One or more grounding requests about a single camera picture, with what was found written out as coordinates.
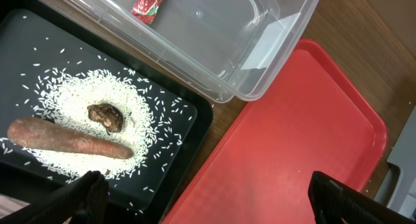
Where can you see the red serving tray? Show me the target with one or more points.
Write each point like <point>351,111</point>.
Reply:
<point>311,118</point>

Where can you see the brown food scrap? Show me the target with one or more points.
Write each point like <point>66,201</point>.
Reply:
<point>107,115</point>

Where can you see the black tray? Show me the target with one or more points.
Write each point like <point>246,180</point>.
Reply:
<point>32,32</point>

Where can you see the clear plastic bin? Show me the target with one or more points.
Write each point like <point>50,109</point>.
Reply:
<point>221,48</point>

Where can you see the pile of white rice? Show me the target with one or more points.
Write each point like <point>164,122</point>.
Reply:
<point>62,98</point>

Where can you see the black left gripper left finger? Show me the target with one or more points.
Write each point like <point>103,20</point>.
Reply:
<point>83,201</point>

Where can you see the brown sausage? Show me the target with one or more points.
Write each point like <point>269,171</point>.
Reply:
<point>36,133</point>

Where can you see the grey dishwasher rack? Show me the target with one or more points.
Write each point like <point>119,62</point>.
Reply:
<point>397,191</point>

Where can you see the red snack wrapper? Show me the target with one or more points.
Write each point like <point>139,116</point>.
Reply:
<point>146,10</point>

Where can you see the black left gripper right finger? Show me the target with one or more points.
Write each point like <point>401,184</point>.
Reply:
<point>335,203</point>

